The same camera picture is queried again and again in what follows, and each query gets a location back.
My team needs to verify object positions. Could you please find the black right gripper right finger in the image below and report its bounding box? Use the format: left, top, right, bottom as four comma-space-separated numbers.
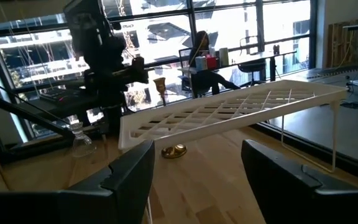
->
240, 139, 358, 224

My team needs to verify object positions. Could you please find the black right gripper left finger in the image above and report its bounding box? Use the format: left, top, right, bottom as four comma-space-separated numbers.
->
0, 139, 156, 224

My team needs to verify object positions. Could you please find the clear ribbed glass candle holder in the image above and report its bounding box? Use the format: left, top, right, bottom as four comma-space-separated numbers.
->
69, 121, 98, 159

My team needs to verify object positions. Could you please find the tall gold candlestick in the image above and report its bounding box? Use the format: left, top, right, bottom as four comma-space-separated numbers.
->
153, 77, 188, 160

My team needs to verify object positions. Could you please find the light blue box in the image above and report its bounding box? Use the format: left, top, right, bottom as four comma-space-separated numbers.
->
195, 55, 208, 71

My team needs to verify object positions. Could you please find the person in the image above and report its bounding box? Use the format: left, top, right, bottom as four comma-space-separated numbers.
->
187, 30, 242, 99

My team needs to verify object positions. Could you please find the red box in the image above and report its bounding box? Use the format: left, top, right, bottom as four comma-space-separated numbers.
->
206, 55, 219, 70

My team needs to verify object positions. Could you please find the white lattice rack shelf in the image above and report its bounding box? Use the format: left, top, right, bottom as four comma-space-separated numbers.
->
118, 79, 349, 174

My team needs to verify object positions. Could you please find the black office chair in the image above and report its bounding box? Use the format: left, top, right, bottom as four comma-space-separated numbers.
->
237, 34, 269, 88

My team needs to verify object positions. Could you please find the dark office desk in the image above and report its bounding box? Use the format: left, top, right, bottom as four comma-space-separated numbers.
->
178, 49, 298, 83

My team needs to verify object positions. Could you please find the wooden slat board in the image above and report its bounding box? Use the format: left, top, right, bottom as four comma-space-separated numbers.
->
326, 20, 358, 68

